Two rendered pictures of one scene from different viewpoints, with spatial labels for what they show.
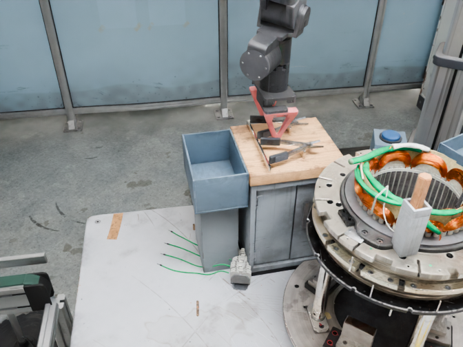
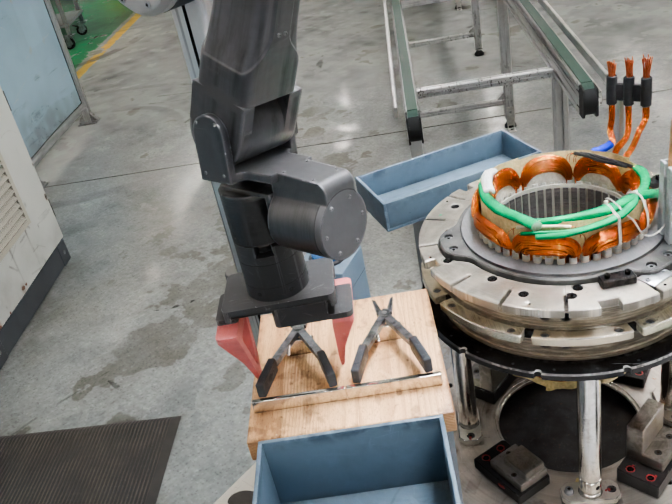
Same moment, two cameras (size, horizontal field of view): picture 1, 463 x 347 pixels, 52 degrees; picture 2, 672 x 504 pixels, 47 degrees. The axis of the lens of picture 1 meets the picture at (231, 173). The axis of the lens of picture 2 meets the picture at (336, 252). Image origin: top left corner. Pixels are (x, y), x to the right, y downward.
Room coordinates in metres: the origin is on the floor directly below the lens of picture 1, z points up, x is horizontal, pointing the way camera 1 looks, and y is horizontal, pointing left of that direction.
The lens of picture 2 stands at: (0.63, 0.47, 1.55)
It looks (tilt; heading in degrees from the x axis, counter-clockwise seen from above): 30 degrees down; 287
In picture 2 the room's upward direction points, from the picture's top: 12 degrees counter-clockwise
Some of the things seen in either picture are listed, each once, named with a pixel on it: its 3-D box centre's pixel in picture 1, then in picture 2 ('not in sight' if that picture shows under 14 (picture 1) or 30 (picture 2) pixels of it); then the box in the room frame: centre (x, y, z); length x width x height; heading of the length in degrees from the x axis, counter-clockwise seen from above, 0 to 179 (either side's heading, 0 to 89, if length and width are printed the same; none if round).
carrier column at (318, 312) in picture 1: (323, 284); (589, 430); (0.59, -0.17, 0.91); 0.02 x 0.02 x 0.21
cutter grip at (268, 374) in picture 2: (259, 119); (267, 377); (0.89, -0.06, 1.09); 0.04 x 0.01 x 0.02; 87
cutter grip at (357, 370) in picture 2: (270, 141); (359, 363); (0.80, -0.08, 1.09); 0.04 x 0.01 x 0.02; 87
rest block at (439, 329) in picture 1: (439, 329); not in sight; (0.54, -0.40, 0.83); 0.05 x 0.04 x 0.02; 159
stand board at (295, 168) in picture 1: (285, 149); (347, 366); (0.82, -0.11, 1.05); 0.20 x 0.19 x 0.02; 102
